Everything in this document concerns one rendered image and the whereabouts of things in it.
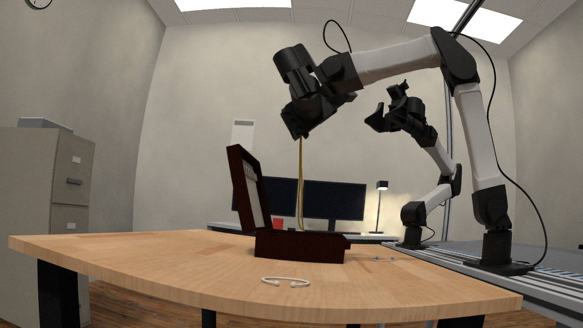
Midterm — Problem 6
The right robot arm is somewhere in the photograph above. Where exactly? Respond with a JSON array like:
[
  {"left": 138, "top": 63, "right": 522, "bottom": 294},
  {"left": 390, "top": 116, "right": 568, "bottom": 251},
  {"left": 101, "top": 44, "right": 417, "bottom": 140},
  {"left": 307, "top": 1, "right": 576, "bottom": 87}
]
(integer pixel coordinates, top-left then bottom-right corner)
[{"left": 386, "top": 83, "right": 462, "bottom": 250}]

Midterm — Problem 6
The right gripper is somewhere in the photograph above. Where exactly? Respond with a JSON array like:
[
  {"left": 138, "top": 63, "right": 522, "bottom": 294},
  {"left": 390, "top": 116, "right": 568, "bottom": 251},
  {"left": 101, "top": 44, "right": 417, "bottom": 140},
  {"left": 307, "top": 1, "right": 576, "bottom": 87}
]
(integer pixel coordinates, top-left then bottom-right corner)
[{"left": 364, "top": 96, "right": 414, "bottom": 133}]

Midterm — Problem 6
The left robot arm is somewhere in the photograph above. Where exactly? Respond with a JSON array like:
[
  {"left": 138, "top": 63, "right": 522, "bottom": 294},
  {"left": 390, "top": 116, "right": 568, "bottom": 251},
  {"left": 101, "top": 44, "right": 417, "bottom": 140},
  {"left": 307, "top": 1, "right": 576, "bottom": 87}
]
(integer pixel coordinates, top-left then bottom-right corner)
[{"left": 273, "top": 26, "right": 535, "bottom": 277}]

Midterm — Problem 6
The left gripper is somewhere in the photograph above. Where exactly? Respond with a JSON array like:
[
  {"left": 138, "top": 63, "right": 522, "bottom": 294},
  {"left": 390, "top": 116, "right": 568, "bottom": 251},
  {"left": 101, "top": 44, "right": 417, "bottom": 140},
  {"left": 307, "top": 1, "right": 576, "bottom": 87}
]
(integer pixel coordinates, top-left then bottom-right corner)
[{"left": 280, "top": 99, "right": 337, "bottom": 141}]

